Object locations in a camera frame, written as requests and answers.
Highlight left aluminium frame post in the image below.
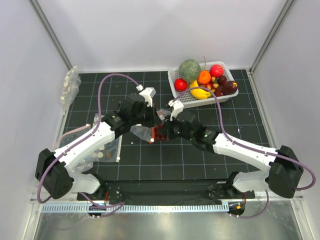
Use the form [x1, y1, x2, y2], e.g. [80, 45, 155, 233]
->
[28, 0, 73, 70]

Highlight white slotted cable duct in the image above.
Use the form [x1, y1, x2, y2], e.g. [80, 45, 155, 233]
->
[41, 202, 229, 214]

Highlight dark red plum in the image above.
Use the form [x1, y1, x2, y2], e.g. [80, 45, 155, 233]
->
[217, 75, 228, 86]

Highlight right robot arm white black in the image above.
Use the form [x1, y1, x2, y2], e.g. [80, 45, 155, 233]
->
[161, 111, 304, 199]

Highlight dark red apple right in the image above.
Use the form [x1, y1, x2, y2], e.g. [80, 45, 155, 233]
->
[221, 81, 238, 96]

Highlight purple cable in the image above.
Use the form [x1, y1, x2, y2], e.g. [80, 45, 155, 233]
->
[171, 89, 315, 221]
[36, 73, 143, 218]

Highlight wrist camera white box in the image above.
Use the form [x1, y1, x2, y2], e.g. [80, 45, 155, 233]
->
[139, 87, 156, 107]
[168, 99, 184, 121]

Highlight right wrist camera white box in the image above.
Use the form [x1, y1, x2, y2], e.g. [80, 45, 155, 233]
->
[168, 99, 184, 121]

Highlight aluminium frame post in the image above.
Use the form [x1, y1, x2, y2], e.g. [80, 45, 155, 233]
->
[249, 0, 297, 75]
[28, 0, 73, 70]

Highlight small strawberries pile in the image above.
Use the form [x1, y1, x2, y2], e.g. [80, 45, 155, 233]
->
[201, 77, 220, 92]

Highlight red pepper left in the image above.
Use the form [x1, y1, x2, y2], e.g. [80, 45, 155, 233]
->
[174, 78, 188, 92]

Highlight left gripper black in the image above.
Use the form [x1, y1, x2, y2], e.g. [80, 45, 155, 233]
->
[130, 102, 162, 128]

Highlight crumpled clear bag left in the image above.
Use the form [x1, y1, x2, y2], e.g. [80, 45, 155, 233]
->
[53, 124, 93, 173]

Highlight white plastic fruit basket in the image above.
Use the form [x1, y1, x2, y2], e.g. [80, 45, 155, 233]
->
[167, 61, 234, 109]

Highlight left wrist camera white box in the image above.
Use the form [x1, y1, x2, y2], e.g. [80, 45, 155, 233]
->
[139, 87, 156, 107]

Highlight green netted melon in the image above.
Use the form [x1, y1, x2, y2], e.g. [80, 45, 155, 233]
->
[178, 59, 201, 83]

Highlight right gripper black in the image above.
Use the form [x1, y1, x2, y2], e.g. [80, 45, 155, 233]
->
[158, 113, 194, 142]

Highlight bag of white discs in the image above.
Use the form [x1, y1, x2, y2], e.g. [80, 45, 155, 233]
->
[89, 112, 123, 163]

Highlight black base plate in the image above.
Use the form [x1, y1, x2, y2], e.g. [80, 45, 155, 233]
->
[86, 179, 255, 206]

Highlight right aluminium frame post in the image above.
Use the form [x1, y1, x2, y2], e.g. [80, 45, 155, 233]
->
[249, 0, 297, 75]

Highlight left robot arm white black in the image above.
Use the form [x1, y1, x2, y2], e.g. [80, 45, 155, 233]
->
[35, 91, 159, 200]

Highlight orange fruit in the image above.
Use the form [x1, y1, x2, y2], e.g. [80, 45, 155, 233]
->
[197, 70, 211, 85]

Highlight black grid cutting mat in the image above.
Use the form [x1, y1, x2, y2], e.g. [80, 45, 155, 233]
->
[64, 69, 270, 181]

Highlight purple grape bunch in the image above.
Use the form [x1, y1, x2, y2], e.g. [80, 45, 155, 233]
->
[154, 126, 170, 141]

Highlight red apple top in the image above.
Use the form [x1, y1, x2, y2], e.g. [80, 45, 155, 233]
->
[209, 64, 224, 78]

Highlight clear bag at wall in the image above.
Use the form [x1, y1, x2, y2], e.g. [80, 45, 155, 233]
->
[60, 65, 82, 115]

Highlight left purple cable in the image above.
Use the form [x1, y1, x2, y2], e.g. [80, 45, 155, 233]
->
[36, 73, 143, 218]

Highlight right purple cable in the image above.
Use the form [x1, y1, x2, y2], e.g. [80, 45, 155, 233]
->
[171, 89, 315, 221]

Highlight yellow banana bunch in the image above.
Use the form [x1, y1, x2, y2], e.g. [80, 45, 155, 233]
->
[189, 80, 212, 100]

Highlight clear zip bag red zipper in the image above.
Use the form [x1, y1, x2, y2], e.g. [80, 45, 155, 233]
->
[130, 108, 171, 144]

